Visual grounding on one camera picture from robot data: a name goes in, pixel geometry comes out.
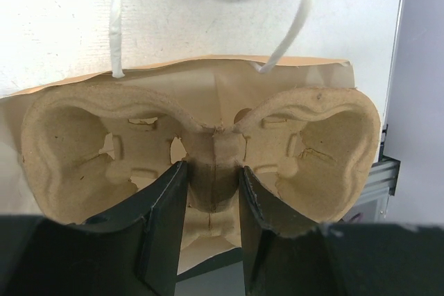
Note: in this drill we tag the single brown pulp cup carrier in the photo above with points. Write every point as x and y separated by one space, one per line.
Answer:
312 147

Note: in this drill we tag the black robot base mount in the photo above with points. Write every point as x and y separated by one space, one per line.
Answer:
381 185

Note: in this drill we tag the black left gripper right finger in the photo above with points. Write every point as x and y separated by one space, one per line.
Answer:
286 253

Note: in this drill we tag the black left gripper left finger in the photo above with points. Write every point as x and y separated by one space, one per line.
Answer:
132 248

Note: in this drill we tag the brown paper takeout bag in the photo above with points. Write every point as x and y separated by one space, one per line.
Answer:
212 91

